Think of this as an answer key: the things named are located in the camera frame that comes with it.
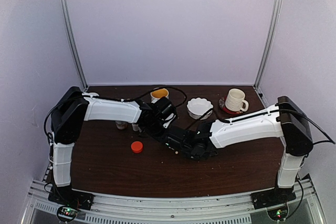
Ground orange bottle cap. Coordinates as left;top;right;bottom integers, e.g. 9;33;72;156
131;141;143;154

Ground grey lid pill bottle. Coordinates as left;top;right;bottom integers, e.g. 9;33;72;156
115;121;128;130

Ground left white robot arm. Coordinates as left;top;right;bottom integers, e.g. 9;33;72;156
50;87;177;205

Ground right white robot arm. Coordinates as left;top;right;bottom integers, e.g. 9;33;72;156
164;96;313;204

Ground white mug yellow inside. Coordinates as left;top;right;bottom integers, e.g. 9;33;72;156
150;88;170;103

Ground white scalloped dish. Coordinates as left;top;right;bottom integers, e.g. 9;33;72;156
186;98;214;120

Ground red round coaster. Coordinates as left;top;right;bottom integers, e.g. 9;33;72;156
218;97;249;115

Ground cream ribbed mug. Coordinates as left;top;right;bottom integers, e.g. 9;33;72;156
225;88;249;112

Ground small white bowl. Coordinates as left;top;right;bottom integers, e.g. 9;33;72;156
85;92;99;97

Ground aluminium front rail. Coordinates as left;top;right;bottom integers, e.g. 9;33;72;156
25;178;323;224

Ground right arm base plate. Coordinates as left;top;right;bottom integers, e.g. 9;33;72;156
251;189;296;210

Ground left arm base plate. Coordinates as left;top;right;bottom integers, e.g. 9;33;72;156
48;186;94;210

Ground right aluminium frame post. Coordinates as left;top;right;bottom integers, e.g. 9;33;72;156
254;0;283;90

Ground aluminium frame post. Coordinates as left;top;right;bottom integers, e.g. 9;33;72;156
60;0;89;91
254;0;283;90

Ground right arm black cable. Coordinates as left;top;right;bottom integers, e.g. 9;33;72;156
187;103;336;206

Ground left aluminium frame post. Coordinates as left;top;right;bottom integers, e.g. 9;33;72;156
60;0;89;91

